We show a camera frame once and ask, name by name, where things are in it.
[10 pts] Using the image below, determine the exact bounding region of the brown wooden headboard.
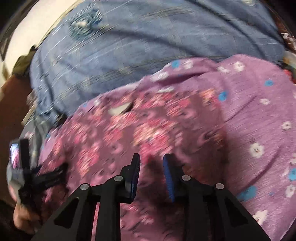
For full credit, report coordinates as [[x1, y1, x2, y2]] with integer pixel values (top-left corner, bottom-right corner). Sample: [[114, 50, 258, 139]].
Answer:
[[0, 75, 32, 206]]

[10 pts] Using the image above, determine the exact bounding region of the maroon floral small garment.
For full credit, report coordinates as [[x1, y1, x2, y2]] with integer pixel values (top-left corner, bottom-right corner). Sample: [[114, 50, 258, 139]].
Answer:
[[39, 89, 226, 240]]

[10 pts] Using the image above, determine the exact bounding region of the purple flowered bed sheet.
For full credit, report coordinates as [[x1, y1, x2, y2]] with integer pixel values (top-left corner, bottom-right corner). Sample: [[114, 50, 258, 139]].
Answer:
[[38, 54, 296, 241]]

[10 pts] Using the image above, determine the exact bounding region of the person's left hand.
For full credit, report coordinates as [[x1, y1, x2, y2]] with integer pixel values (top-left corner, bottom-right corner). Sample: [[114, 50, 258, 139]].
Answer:
[[13, 202, 42, 235]]

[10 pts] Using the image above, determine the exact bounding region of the olive green cloth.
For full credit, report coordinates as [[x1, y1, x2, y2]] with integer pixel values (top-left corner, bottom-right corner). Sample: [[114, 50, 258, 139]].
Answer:
[[12, 45, 37, 79]]

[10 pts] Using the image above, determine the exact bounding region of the blue plaid quilt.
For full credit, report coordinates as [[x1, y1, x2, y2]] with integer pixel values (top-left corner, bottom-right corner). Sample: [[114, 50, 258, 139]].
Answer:
[[30, 1, 285, 123]]

